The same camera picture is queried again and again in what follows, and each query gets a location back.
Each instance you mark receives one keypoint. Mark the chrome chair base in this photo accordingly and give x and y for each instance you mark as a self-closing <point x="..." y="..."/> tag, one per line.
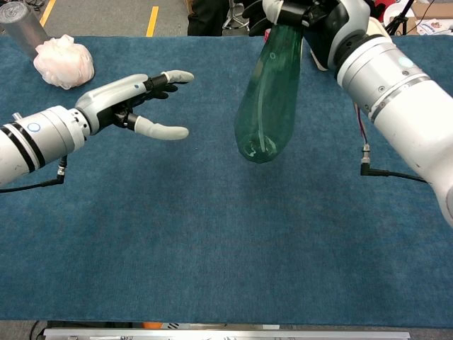
<point x="235" y="19"/>

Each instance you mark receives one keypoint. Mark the cream lidded food container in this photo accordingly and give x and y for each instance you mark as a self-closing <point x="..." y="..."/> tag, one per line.
<point x="377" y="28"/>

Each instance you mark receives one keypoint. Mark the long yellow floor tape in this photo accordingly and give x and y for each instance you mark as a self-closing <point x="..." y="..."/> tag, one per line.
<point x="49" y="12"/>

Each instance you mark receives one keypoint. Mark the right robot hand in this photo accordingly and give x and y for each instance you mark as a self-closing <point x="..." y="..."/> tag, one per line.
<point x="339" y="21"/>

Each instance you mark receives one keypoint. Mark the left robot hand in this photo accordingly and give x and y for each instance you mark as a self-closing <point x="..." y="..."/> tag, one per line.
<point x="109" y="93"/>

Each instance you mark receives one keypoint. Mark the green plastic spray bottle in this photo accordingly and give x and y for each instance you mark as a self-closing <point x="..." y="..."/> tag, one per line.
<point x="269" y="99"/>

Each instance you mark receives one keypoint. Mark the blue felt table mat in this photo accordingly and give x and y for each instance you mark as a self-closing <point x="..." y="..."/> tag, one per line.
<point x="212" y="230"/>

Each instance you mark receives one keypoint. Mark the aluminium rail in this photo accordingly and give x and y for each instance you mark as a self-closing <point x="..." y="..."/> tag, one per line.
<point x="226" y="334"/>

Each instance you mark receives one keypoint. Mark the white mesh bath sponge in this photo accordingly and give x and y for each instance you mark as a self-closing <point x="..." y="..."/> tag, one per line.
<point x="63" y="62"/>

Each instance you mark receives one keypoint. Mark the red and black bag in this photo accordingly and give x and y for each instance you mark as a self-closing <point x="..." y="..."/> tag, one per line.
<point x="380" y="4"/>

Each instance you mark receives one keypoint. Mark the black tripod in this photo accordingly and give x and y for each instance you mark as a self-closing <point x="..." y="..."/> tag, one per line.
<point x="398" y="17"/>

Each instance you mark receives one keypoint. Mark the grey cylindrical can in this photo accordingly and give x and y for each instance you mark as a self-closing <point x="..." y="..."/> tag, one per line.
<point x="21" y="28"/>

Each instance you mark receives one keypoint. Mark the short yellow floor tape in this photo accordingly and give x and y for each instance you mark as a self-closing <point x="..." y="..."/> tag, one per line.
<point x="152" y="21"/>

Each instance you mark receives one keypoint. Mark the cardboard box with papers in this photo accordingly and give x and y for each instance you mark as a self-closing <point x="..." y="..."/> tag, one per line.
<point x="433" y="19"/>

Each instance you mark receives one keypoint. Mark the person in black trousers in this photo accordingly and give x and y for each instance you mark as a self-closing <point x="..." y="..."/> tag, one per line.
<point x="205" y="17"/>

